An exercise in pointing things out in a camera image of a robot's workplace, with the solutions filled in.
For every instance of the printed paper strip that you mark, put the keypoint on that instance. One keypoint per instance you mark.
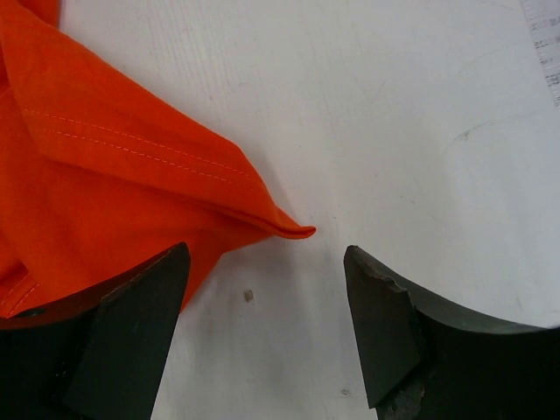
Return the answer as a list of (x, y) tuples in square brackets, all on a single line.
[(543, 18)]

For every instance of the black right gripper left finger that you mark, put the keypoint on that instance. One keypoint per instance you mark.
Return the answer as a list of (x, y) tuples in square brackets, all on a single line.
[(99, 353)]

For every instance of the orange t shirt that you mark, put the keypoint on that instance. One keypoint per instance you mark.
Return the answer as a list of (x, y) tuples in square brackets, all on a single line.
[(99, 175)]

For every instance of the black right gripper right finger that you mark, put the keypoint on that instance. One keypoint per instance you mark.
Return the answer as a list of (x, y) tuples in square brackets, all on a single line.
[(423, 356)]

